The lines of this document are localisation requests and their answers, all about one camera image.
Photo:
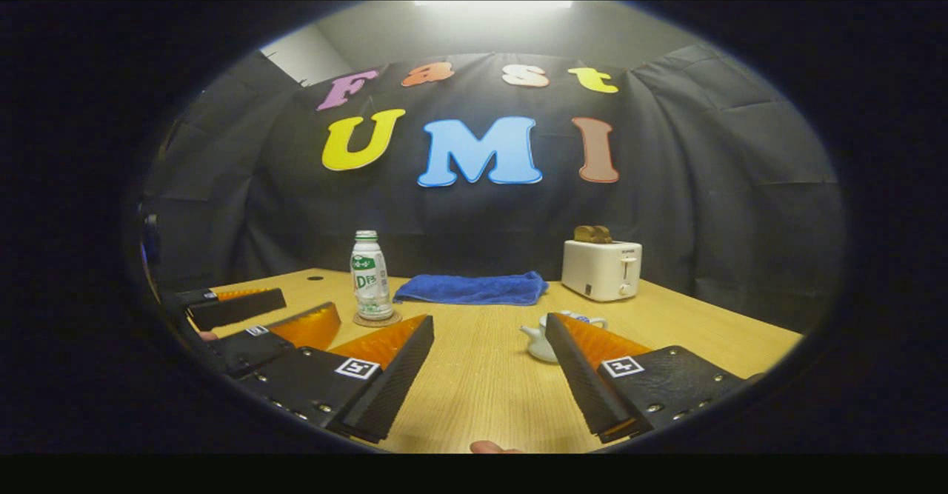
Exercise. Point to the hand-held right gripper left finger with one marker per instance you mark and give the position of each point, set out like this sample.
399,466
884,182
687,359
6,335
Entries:
400,383

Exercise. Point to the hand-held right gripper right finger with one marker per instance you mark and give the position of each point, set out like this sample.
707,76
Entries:
581,390

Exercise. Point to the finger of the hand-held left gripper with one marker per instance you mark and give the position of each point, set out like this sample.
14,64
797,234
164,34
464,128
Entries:
244,309
252,349

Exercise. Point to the round brown coaster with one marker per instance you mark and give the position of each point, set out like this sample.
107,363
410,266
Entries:
378,323

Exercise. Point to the white teacup blue flower print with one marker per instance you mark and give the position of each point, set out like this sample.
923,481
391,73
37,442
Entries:
539,342

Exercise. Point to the white water bottle green label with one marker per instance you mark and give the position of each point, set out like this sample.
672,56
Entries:
370,275

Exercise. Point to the blue towel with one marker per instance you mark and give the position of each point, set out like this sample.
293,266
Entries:
474,289

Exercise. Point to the white toaster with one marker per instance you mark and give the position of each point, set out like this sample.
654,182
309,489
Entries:
600,270

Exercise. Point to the brown toast slices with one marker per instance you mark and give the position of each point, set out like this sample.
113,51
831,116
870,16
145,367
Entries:
592,234

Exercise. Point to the black backdrop cloth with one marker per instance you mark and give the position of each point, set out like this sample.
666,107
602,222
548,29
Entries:
703,183

